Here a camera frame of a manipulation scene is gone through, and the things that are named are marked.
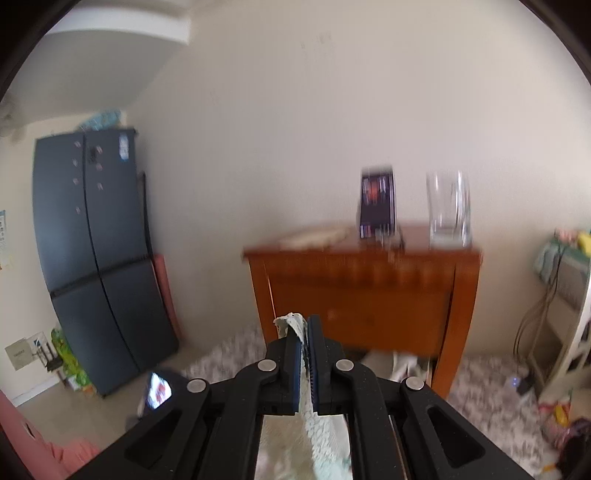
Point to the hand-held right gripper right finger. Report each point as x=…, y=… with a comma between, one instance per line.
x=313, y=364

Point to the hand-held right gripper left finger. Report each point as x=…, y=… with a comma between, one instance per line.
x=292, y=364

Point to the cream lace cloth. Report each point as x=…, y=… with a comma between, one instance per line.
x=323, y=438

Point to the person's left forearm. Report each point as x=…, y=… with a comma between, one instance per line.
x=27, y=443

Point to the wooden nightstand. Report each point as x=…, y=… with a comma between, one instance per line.
x=360, y=295

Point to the green packets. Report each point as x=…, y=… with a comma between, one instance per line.
x=74, y=364

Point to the pink board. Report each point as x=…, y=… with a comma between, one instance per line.
x=166, y=295

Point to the beige cardboard box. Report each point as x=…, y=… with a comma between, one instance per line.
x=21, y=354

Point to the black printed box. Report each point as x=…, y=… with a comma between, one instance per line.
x=376, y=207

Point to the grey floral blanket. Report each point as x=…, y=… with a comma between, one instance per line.
x=485, y=392

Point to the clear glass mug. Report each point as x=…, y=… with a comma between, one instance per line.
x=448, y=230

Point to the black charger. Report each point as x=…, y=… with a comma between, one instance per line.
x=526, y=384

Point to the colourful packet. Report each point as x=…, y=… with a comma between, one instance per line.
x=558, y=415

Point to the pale teal cloth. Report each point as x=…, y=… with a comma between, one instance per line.
x=547, y=258

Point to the white side cabinet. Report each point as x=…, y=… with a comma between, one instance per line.
x=572, y=281

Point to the teal patterned bag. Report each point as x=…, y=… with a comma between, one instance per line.
x=104, y=119

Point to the wall calendar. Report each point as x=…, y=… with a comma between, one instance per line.
x=4, y=240

